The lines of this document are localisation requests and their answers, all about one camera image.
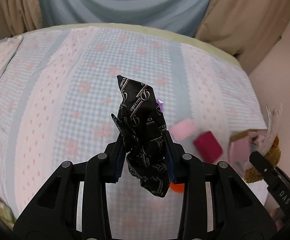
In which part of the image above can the brown plush toy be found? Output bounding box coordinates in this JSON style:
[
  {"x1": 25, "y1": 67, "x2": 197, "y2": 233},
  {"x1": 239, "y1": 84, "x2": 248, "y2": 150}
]
[{"x1": 244, "y1": 105, "x2": 282, "y2": 183}]

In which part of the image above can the orange fluffy pompom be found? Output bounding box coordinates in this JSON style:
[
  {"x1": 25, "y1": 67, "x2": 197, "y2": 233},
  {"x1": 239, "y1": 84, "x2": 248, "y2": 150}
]
[{"x1": 169, "y1": 183, "x2": 185, "y2": 193}]

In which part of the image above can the magenta soft pouch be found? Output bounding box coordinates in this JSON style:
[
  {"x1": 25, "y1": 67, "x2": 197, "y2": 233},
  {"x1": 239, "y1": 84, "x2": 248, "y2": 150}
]
[{"x1": 193, "y1": 131, "x2": 223, "y2": 164}]

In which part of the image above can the pink fluffy pouch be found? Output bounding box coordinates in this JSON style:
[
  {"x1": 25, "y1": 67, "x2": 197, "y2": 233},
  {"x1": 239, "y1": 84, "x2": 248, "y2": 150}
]
[{"x1": 169, "y1": 119, "x2": 196, "y2": 141}]

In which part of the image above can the purple plastic packet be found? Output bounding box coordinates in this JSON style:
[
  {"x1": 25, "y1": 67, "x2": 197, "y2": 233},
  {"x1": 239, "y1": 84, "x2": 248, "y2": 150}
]
[{"x1": 156, "y1": 99, "x2": 164, "y2": 112}]

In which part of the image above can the black patterned cloth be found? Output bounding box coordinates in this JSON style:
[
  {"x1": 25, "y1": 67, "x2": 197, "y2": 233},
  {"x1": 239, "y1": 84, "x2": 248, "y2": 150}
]
[{"x1": 111, "y1": 75, "x2": 170, "y2": 198}]

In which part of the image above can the pink hexagonal cardboard box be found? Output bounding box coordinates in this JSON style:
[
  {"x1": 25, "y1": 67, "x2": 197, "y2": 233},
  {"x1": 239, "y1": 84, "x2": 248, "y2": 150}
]
[{"x1": 228, "y1": 129, "x2": 267, "y2": 178}]

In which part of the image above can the blue checkered floral bedsheet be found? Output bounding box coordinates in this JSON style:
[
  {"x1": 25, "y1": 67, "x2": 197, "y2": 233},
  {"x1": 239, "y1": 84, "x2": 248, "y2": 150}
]
[{"x1": 0, "y1": 26, "x2": 268, "y2": 240}]

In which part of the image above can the beige right curtain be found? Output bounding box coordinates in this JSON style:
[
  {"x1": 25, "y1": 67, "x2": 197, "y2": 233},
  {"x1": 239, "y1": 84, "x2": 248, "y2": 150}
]
[{"x1": 195, "y1": 0, "x2": 290, "y2": 74}]

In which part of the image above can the beige curtain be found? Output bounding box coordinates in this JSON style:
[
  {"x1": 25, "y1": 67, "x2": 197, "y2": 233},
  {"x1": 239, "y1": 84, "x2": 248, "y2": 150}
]
[
  {"x1": 0, "y1": 0, "x2": 42, "y2": 36},
  {"x1": 195, "y1": 0, "x2": 290, "y2": 74}
]

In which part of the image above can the green mattress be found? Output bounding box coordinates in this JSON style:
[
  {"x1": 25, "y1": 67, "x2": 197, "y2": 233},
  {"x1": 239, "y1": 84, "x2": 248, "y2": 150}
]
[{"x1": 27, "y1": 23, "x2": 242, "y2": 69}]

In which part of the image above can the light blue hanging cloth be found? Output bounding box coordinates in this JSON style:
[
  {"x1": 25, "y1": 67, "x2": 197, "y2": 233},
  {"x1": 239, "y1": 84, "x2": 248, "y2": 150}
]
[{"x1": 39, "y1": 0, "x2": 210, "y2": 37}]

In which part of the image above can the beige left curtain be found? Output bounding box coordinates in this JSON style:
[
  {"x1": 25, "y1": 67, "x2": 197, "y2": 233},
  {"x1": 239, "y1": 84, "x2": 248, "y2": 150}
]
[{"x1": 0, "y1": 0, "x2": 42, "y2": 36}]

